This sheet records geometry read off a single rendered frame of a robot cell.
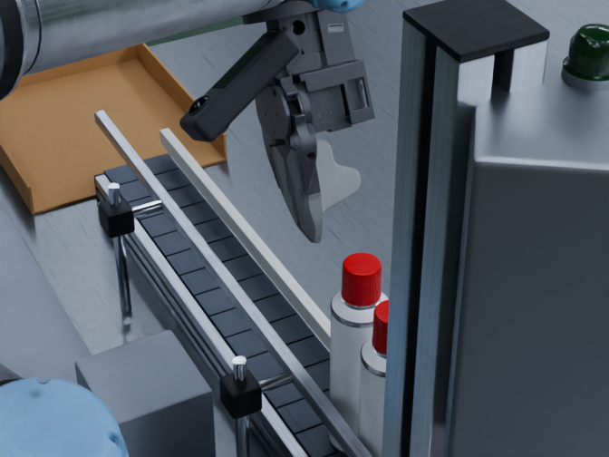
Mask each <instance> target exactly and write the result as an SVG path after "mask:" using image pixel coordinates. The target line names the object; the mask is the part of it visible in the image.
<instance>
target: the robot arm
mask: <svg viewBox="0 0 609 457"><path fill-rule="evenodd" d="M364 1H365V0H0V101H2V100H3V99H5V98H6V97H7V96H9V95H10V94H11V93H12V92H13V91H14V89H15V88H16V86H17V85H18V83H19V82H20V80H21V78H22V77H23V76H26V75H29V74H33V73H39V72H42V71H45V70H49V69H53V68H55V67H59V66H62V65H66V64H69V63H75V62H78V61H81V60H85V59H88V58H92V57H94V56H98V55H102V54H105V53H110V52H114V51H117V50H120V49H124V48H127V47H131V46H133V45H137V44H143V43H147V42H149V41H153V40H157V39H160V38H163V37H166V36H170V35H174V34H179V33H182V32H186V31H189V30H192V29H196V28H199V27H202V26H206V25H209V24H214V23H218V22H222V21H225V20H228V19H231V18H235V17H239V16H241V15H242V18H243V23H244V24H257V23H263V22H266V28H267V31H266V34H263V35H262V36H261V37H260V38H259V39H258V40H257V41H256V42H255V43H254V44H253V45H252V46H251V47H250V48H249V49H248V50H247V51H246V52H245V53H244V54H243V55H242V57H241V58H240V59H239V60H238V61H237V62H236V63H235V64H234V65H233V66H232V67H231V68H230V69H229V70H228V71H227V72H226V73H225V74H224V75H223V76H222V77H221V78H220V79H219V80H218V81H217V82H216V83H215V84H214V85H213V86H212V87H211V88H210V89H209V90H208V91H207V92H206V94H205V95H204V96H201V97H199V98H197V99H196V100H195V101H194V102H193V103H192V104H191V106H190V108H189V111H188V112H187V113H186V114H185V115H184V116H183V117H182V118H181V119H180V122H179V124H180V127H181V128H182V129H183V130H184V131H185V132H186V133H187V134H188V135H189V136H190V138H191V139H192V140H194V141H206V142H212V141H214V140H215V139H216V138H217V137H219V136H221V135H222V134H224V133H225V132H226V131H227V129H228V127H229V125H230V123H231V122H232V121H233V120H234V119H235V118H236V117H237V116H238V115H239V114H240V113H241V112H242V111H243V110H244V109H245V108H246V107H247V106H248V105H249V104H250V103H251V102H252V101H253V100H254V99H255V100H256V113H257V117H258V119H259V122H260V125H261V128H262V134H263V139H264V144H265V147H266V154H267V157H268V159H269V162H270V165H271V168H272V171H273V173H274V175H275V180H276V183H277V186H278V188H279V189H280V190H281V192H282V195H283V198H284V200H285V204H286V206H287V207H288V209H289V211H290V213H291V215H292V217H293V219H294V222H295V224H296V226H297V227H298V228H299V229H300V230H301V231H302V232H303V234H304V235H305V236H306V237H307V238H308V239H309V241H310V242H314V243H318V242H321V238H322V232H323V214H324V212H325V211H326V210H328V209H329V208H331V207H333V206H334V205H336V204H338V203H339V202H341V201H343V200H344V199H347V198H348V197H350V196H352V195H353V194H354V193H355V192H356V191H357V190H358V189H359V188H360V186H361V177H360V174H359V172H358V171H357V170H356V169H353V168H349V167H345V166H341V165H338V164H337V163H336V162H335V161H334V156H333V153H332V149H331V146H330V144H329V143H328V142H327V141H325V140H322V139H316V135H315V134H316V133H318V132H321V131H329V132H333V131H339V130H342V129H346V128H350V127H352V124H356V123H359V122H366V121H368V120H371V119H375V116H374V111H373V107H372V98H371V93H370V88H369V84H368V79H367V74H366V70H365V65H364V60H356V59H355V56H354V51H353V42H352V37H351V33H350V28H349V24H348V19H347V14H346V13H348V12H351V11H352V10H354V9H356V8H357V7H359V6H360V5H361V4H362V3H363V2H364ZM292 26H293V31H292ZM361 79H362V82H363V85H362V84H361V82H360V80H361ZM363 87H364V91H365V96H366V101H367V106H368V107H365V105H364V99H363ZM0 457H129V455H128V451H127V447H126V444H125V442H124V440H123V438H122V436H121V430H120V427H119V425H118V423H117V421H116V419H115V417H114V415H113V414H112V412H111V410H110V409H109V407H108V406H107V405H106V404H105V403H104V402H103V401H102V400H101V399H100V398H99V397H98V396H97V395H96V394H94V393H93V392H91V391H89V390H88V389H86V388H84V387H83V386H81V385H78V384H76V383H73V382H70V381H67V380H63V379H59V378H53V377H51V378H50V379H49V381H48V382H39V379H38V378H37V377H29V378H22V377H21V376H19V375H18V374H16V373H14V372H13V371H11V370H10V369H8V368H7V367H5V366H4V365H2V364H1V363H0Z"/></svg>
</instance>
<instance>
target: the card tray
mask: <svg viewBox="0 0 609 457"><path fill-rule="evenodd" d="M194 101H195V99H194V98H193V96H192V95H191V94H190V93H189V92H188V91H187V90H186V88H185V87H184V86H183V85H182V84H181V83H180V82H179V81H178V79H177V78H176V77H175V76H174V75H173V74H172V73H171V72H170V71H169V69H168V68H167V67H166V66H165V65H164V64H163V63H162V61H161V60H160V59H159V58H158V57H157V56H156V55H155V54H154V52H152V51H151V49H150V48H149V47H148V46H147V45H146V44H145V43H143V44H137V45H133V46H131V47H127V48H124V49H120V50H117V51H114V52H110V53H105V54H102V55H98V56H94V57H92V58H88V59H85V60H81V61H78V62H75V63H69V64H66V65H62V66H59V67H55V68H53V69H49V70H45V71H42V72H39V73H33V74H29V75H26V76H23V77H22V78H21V80H20V82H19V83H18V85H17V86H16V88H15V89H14V91H13V92H12V93H11V94H10V95H9V96H7V97H6V98H5V99H3V100H2V101H0V164H1V165H2V167H3V168H4V170H5V172H6V174H7V176H8V177H9V179H10V180H11V181H12V183H13V184H14V187H15V188H16V190H17V191H18V193H19V195H20V196H21V198H22V200H23V201H24V203H25V205H26V207H27V208H28V209H29V211H30V212H31V214H32V215H34V214H37V213H41V212H44V211H47V210H51V209H57V208H60V207H63V206H66V205H70V204H73V203H76V202H80V201H83V200H87V199H92V198H95V197H96V191H95V183H94V175H97V174H101V173H104V171H105V170H109V169H112V168H116V167H120V166H122V165H126V164H127V163H126V162H125V160H124V159H123V158H122V156H121V155H120V154H119V153H118V152H117V150H116V149H115V148H114V146H113V145H112V144H111V142H110V141H109V140H108V138H107V137H106V136H105V134H104V133H103V132H102V130H101V129H100V127H99V126H98V125H97V123H96V122H95V117H94V113H95V112H98V111H102V110H104V111H105V112H106V114H107V115H108V116H109V117H110V119H111V120H112V122H113V123H114V124H115V125H116V127H117V128H118V129H119V131H120V132H121V133H122V135H123V136H124V137H125V139H126V140H127V141H128V142H129V144H130V145H131V147H132V148H133V149H134V150H135V151H136V152H137V153H138V155H139V156H140V157H141V159H142V160H146V159H148V158H152V157H156V156H159V155H162V154H166V153H167V154H169V153H168V152H167V151H166V150H165V148H164V147H163V146H162V145H161V143H160V130H163V129H167V128H169V129H170V130H171V132H172V133H173V134H174V135H175V136H176V138H177V139H178V140H179V141H180V143H181V144H182V145H183V146H184V147H185V149H186V150H187V151H188V152H189V154H190V155H191V156H192V157H193V158H194V160H195V161H196V162H197V163H198V164H199V166H200V167H201V168H202V167H205V166H208V165H211V164H215V163H218V162H221V161H225V160H227V135H226V134H225V133H224V134H222V135H221V136H219V137H217V138H216V139H215V140H214V141H212V142H206V141H194V140H192V139H191V138H190V136H189V135H188V134H187V133H186V132H185V131H184V130H183V129H182V128H181V127H180V124H179V122H180V119H181V118H182V117H183V116H184V115H185V114H186V113H187V112H188V111H189V108H190V106H191V104H192V103H193V102H194Z"/></svg>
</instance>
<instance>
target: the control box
mask: <svg viewBox="0 0 609 457"><path fill-rule="evenodd" d="M567 56H568V55H565V54H551V53H547V54H546V68H545V76H544V83H542V84H540V85H537V86H534V87H530V88H527V89H524V90H521V91H517V92H507V91H506V90H505V89H504V88H502V87H501V86H500V85H498V84H497V85H493V86H492V87H491V96H490V99H488V100H485V101H484V102H482V103H480V104H479V105H477V106H476V108H475V110H474V112H473V113H472V119H471V129H470V139H469V159H468V170H467V180H466V191H465V201H464V212H463V222H462V232H461V243H460V253H459V273H458V284H457V295H456V305H455V316H454V326H453V337H452V347H451V358H450V368H449V388H448V399H447V409H446V419H445V433H444V448H443V457H609V91H604V92H590V91H585V90H580V89H577V88H575V87H573V86H571V85H569V84H568V83H566V82H565V81H564V80H563V78H562V76H561V71H562V64H563V61H564V59H565V58H566V57H567Z"/></svg>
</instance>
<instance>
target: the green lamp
mask: <svg viewBox="0 0 609 457"><path fill-rule="evenodd" d="M561 76H562V78H563V80H564V81H565V82H566V83H568V84H569V85H571V86H573V87H575V88H577V89H580V90H585V91H590V92H604V91H609V26H608V25H605V24H586V25H583V26H582V27H580V28H579V29H578V31H577V32H576V33H575V34H574V35H573V36H572V37H571V39H570V45H569V53H568V56H567V57H566V58H565V59H564V61H563V64H562V71H561Z"/></svg>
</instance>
